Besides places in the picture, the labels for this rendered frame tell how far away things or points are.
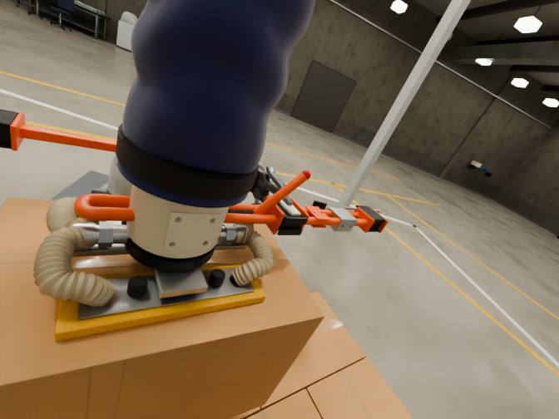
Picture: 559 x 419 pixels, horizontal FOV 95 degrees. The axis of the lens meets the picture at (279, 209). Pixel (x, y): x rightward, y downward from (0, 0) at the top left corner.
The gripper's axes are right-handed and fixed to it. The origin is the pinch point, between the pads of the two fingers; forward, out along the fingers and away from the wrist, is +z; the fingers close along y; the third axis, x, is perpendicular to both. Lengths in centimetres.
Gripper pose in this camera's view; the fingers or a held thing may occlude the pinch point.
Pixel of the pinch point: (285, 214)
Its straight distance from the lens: 65.0
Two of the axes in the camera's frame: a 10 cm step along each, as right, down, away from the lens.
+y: -3.7, 8.2, 4.2
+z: 4.8, 5.6, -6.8
